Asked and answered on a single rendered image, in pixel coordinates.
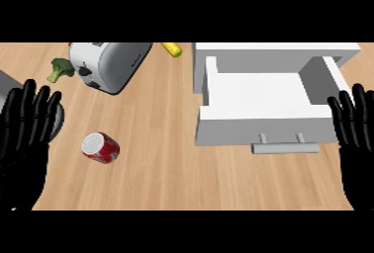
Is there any green broccoli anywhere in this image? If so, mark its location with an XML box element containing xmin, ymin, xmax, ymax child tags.
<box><xmin>47</xmin><ymin>57</ymin><xmax>76</xmax><ymax>84</ymax></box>

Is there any white drawer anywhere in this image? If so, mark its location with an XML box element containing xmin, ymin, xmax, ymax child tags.
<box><xmin>194</xmin><ymin>55</ymin><xmax>354</xmax><ymax>147</ymax></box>

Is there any grey drawer handle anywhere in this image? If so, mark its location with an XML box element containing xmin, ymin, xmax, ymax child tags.
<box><xmin>251</xmin><ymin>132</ymin><xmax>321</xmax><ymax>155</ymax></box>

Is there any white cabinet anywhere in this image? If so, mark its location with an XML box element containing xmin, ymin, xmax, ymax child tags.
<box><xmin>191</xmin><ymin>42</ymin><xmax>363</xmax><ymax>95</ymax></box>

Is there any red can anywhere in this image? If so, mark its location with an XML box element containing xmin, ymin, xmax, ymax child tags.
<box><xmin>81</xmin><ymin>131</ymin><xmax>122</xmax><ymax>165</ymax></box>

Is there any silver toaster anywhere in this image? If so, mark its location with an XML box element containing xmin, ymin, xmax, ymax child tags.
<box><xmin>67</xmin><ymin>42</ymin><xmax>156</xmax><ymax>96</ymax></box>

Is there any yellow corn cob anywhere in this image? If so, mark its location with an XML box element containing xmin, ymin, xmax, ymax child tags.
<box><xmin>162</xmin><ymin>42</ymin><xmax>185</xmax><ymax>58</ymax></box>

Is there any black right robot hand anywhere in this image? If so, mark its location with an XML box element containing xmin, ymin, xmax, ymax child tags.
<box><xmin>326</xmin><ymin>83</ymin><xmax>374</xmax><ymax>211</ymax></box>

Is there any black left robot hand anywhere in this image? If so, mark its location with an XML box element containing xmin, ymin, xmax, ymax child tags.
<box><xmin>0</xmin><ymin>78</ymin><xmax>64</xmax><ymax>211</ymax></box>

